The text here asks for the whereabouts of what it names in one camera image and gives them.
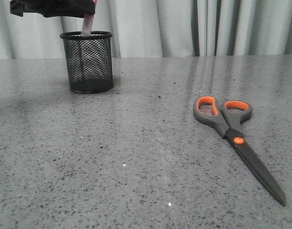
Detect grey orange scissors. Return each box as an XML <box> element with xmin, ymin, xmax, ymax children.
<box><xmin>193</xmin><ymin>96</ymin><xmax>287</xmax><ymax>206</ymax></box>

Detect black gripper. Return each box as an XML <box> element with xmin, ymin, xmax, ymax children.
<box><xmin>10</xmin><ymin>0</ymin><xmax>96</xmax><ymax>18</ymax></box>

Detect white curtain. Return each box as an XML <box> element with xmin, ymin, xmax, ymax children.
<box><xmin>0</xmin><ymin>0</ymin><xmax>292</xmax><ymax>59</ymax></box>

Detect black mesh pen bin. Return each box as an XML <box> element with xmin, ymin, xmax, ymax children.
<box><xmin>60</xmin><ymin>31</ymin><xmax>114</xmax><ymax>94</ymax></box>

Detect pink highlighter pen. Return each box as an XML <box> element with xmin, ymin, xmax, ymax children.
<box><xmin>81</xmin><ymin>14</ymin><xmax>94</xmax><ymax>36</ymax></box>

